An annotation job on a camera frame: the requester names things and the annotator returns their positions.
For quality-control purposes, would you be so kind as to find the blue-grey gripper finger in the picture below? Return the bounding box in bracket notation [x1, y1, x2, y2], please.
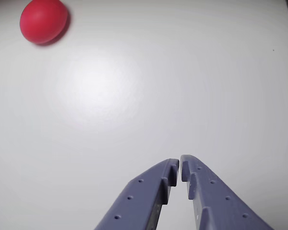
[94, 158, 180, 230]
[180, 154, 275, 230]

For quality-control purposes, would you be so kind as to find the red ball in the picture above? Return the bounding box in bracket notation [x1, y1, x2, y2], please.
[19, 0, 69, 44]

